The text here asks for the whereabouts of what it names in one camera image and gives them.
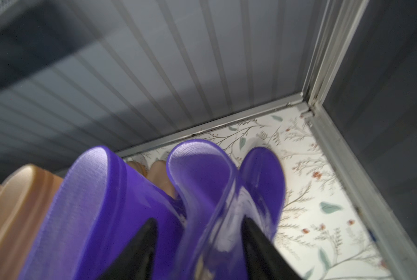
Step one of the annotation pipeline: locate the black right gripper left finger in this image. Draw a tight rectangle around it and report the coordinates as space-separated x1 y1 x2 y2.
99 218 158 280

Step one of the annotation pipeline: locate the floral floor mat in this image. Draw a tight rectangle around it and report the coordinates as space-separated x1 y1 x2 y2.
123 104 393 280

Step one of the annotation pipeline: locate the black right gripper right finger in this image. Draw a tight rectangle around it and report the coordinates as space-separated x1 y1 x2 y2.
241 217 301 280

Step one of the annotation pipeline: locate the purple front boot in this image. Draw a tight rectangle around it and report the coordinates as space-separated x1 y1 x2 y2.
167 140 286 280
19 146 186 280

